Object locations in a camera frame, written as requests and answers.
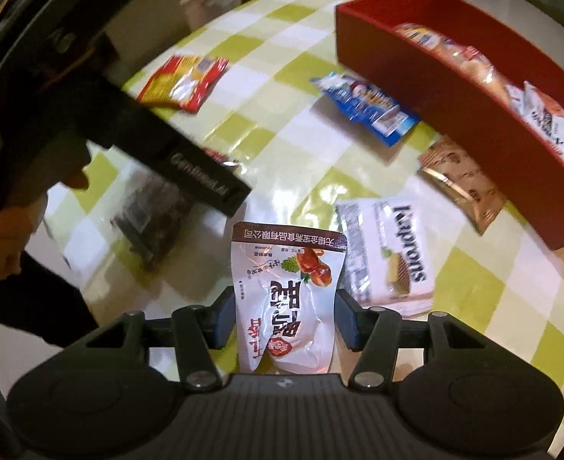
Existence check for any person's left forearm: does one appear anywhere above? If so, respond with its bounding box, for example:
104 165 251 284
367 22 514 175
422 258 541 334
0 249 102 347

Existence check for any clear bread bun packet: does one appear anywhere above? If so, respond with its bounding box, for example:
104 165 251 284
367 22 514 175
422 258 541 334
394 21 513 106

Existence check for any white packet with orange picture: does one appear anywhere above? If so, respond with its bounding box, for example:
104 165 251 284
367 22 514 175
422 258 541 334
507 81 564 163

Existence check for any red cardboard box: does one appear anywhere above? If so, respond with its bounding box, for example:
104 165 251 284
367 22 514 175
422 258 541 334
334 0 564 251

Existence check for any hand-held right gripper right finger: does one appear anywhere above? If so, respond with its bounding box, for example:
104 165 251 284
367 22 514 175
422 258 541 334
336 289 508 391

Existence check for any white red date snack packet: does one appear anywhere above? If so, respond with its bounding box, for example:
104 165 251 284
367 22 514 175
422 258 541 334
231 222 349 375

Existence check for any red yellow snack packet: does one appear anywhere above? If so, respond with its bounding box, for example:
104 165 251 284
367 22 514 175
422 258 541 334
137 54 230 114

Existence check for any dark clear snack packet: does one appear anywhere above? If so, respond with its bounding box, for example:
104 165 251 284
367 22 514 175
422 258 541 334
111 171 193 270

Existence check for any person's left hand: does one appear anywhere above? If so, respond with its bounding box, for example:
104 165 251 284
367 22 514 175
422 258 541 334
0 169 91 281

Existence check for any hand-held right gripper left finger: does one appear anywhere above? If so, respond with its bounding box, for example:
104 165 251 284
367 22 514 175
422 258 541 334
64 286 239 391

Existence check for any white wafer packet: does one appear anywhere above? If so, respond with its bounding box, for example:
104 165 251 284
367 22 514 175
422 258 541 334
336 198 437 318

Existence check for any blue snack packet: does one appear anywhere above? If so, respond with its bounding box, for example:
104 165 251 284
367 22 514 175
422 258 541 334
310 72 423 148

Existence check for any golden brown snack packet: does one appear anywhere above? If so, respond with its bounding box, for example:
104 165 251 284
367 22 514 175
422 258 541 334
417 135 506 237

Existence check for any green white checked tablecloth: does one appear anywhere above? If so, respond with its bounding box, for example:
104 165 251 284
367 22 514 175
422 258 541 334
23 0 564 442

